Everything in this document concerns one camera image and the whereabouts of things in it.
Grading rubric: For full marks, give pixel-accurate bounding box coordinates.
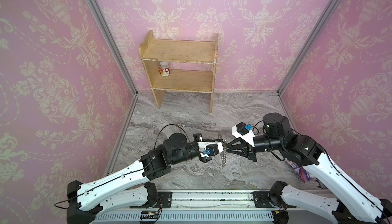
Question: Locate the silver metal key holder plate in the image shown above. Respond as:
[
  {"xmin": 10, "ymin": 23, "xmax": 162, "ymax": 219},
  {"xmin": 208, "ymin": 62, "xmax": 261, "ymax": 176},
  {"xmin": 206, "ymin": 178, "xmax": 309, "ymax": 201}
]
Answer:
[{"xmin": 218, "ymin": 133, "xmax": 227, "ymax": 168}]

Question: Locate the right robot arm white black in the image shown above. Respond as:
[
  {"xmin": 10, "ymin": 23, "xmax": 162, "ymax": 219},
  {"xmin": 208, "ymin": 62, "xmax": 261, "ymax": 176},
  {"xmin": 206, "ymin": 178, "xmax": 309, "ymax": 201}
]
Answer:
[{"xmin": 226, "ymin": 113, "xmax": 392, "ymax": 224}]

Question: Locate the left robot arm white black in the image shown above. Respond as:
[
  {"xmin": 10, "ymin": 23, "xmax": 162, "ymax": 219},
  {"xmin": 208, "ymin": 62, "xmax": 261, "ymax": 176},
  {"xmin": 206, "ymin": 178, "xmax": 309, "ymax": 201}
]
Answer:
[{"xmin": 66, "ymin": 133, "xmax": 224, "ymax": 224}]

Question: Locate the purple snack packet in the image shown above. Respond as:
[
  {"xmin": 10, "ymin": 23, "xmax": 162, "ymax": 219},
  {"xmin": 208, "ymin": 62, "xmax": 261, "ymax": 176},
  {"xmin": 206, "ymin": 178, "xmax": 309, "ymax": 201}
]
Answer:
[{"xmin": 286, "ymin": 161, "xmax": 313, "ymax": 183}]

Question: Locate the wooden two-tier shelf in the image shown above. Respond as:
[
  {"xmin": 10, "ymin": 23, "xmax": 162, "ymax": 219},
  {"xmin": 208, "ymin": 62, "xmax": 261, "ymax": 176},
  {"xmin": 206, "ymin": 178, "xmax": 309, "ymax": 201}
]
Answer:
[{"xmin": 138, "ymin": 31, "xmax": 219, "ymax": 112}]

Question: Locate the white jar red label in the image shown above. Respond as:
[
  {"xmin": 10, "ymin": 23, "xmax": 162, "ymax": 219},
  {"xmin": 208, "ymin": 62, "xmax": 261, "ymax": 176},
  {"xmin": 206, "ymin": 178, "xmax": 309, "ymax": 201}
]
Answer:
[{"xmin": 159, "ymin": 61, "xmax": 170, "ymax": 77}]

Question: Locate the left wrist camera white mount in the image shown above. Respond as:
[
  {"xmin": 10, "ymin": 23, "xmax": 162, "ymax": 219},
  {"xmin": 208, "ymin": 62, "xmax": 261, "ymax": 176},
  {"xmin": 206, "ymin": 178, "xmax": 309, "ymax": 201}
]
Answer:
[{"xmin": 198, "ymin": 142, "xmax": 223, "ymax": 163}]

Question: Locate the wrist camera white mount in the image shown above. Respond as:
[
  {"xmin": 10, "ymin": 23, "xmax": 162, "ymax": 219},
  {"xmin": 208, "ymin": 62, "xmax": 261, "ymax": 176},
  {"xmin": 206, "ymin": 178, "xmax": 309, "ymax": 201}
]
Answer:
[
  {"xmin": 231, "ymin": 122, "xmax": 256, "ymax": 147},
  {"xmin": 198, "ymin": 142, "xmax": 223, "ymax": 163}
]

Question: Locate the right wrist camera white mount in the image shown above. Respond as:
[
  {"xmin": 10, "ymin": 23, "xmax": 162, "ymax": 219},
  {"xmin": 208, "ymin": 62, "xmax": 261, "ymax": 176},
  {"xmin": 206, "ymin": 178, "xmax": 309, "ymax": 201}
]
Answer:
[{"xmin": 231, "ymin": 122, "xmax": 256, "ymax": 147}]

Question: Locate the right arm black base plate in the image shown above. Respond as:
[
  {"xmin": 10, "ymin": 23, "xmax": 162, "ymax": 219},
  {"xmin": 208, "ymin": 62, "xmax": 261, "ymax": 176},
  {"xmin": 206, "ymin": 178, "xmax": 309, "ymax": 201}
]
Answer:
[{"xmin": 250, "ymin": 191, "xmax": 295, "ymax": 209}]

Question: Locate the aluminium front rail frame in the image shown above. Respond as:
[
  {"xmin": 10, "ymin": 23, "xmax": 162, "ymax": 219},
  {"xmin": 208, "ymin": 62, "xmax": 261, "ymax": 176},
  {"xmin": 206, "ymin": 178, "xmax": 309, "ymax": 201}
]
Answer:
[{"xmin": 93, "ymin": 188, "xmax": 339, "ymax": 224}]

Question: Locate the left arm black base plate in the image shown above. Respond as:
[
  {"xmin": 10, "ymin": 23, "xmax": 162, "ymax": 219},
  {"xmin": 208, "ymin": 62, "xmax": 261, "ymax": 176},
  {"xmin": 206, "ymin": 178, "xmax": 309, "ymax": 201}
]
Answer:
[{"xmin": 130, "ymin": 191, "xmax": 173, "ymax": 209}]

